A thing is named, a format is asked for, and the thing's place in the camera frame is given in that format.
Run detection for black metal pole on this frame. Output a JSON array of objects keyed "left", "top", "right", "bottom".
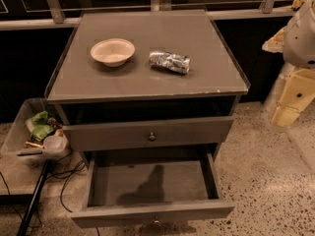
[{"left": 17, "top": 160, "right": 52, "bottom": 236}]

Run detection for grey drawer cabinet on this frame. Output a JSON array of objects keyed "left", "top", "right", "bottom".
[{"left": 44, "top": 9, "right": 251, "bottom": 169}]

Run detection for green snack bag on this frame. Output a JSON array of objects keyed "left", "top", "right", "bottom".
[{"left": 25, "top": 111, "right": 54, "bottom": 142}]

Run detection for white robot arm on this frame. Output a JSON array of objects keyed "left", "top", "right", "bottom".
[{"left": 272, "top": 0, "right": 315, "bottom": 127}]

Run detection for small clear plastic cup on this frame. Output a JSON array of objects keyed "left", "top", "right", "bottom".
[{"left": 43, "top": 136, "right": 63, "bottom": 149}]

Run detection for grey top drawer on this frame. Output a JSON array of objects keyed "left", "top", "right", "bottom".
[{"left": 63, "top": 116, "right": 233, "bottom": 151}]

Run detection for clear plastic storage bin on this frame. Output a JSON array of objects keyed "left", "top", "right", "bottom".
[{"left": 1, "top": 98, "right": 71, "bottom": 165}]

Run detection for metal window railing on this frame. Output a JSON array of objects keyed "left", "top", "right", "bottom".
[{"left": 0, "top": 0, "right": 298, "bottom": 30}]

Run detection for black floor cable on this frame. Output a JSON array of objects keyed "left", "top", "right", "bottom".
[{"left": 0, "top": 149, "right": 101, "bottom": 236}]

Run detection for white paper bowl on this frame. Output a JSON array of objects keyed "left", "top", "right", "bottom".
[{"left": 91, "top": 38, "right": 135, "bottom": 67}]

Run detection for grey drawer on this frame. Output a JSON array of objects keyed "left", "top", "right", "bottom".
[
  {"left": 63, "top": 116, "right": 233, "bottom": 151},
  {"left": 71, "top": 153, "right": 234, "bottom": 228}
]

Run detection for yellow object on ledge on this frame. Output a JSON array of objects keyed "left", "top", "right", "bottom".
[{"left": 291, "top": 0, "right": 307, "bottom": 11}]

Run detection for crumpled silver chip bag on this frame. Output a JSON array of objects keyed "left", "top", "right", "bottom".
[{"left": 149, "top": 50, "right": 190, "bottom": 75}]

